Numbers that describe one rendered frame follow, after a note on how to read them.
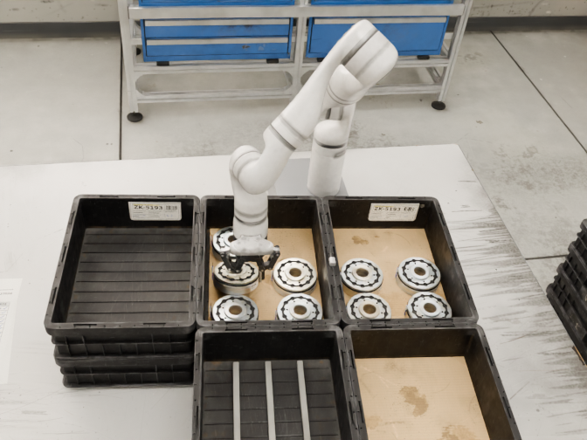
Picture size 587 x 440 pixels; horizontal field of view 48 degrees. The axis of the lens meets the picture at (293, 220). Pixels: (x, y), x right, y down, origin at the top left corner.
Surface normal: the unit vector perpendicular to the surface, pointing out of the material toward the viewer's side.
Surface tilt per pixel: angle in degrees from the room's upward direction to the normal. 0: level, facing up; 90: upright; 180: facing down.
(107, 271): 0
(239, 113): 0
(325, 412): 0
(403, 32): 90
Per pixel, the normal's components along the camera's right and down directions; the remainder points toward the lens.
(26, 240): 0.07, -0.72
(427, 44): 0.18, 0.69
